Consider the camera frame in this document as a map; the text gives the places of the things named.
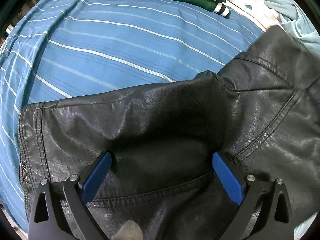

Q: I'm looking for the black leather jacket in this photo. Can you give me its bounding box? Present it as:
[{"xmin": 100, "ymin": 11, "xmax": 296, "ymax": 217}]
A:
[{"xmin": 18, "ymin": 27, "xmax": 319, "ymax": 239}]

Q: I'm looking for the light teal cloth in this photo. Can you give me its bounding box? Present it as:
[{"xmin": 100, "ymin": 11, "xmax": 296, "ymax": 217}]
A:
[{"xmin": 263, "ymin": 0, "xmax": 319, "ymax": 56}]

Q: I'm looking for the blue striped bed cover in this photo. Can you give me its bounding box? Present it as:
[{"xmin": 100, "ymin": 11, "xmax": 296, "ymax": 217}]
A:
[{"xmin": 1, "ymin": 0, "xmax": 262, "ymax": 231}]

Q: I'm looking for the patterned white bed sheet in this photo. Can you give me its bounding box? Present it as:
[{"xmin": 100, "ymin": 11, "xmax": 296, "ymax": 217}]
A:
[{"xmin": 225, "ymin": 0, "xmax": 282, "ymax": 31}]

